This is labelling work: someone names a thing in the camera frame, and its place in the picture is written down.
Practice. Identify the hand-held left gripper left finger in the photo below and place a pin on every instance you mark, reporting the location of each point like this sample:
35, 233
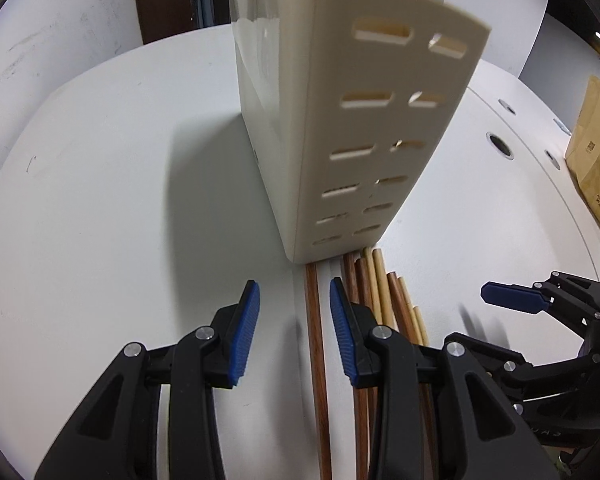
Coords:
244, 340

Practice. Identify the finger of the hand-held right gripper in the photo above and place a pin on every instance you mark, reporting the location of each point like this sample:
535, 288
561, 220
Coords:
510, 296
545, 375

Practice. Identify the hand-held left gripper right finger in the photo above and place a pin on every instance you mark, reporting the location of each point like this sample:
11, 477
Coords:
344, 340

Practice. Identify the cream plastic utensil holder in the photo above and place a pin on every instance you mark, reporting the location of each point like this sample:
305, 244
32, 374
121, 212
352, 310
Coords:
275, 135

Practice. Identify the brown paper bag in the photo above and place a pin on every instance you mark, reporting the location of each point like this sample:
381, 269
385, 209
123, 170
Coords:
597, 160

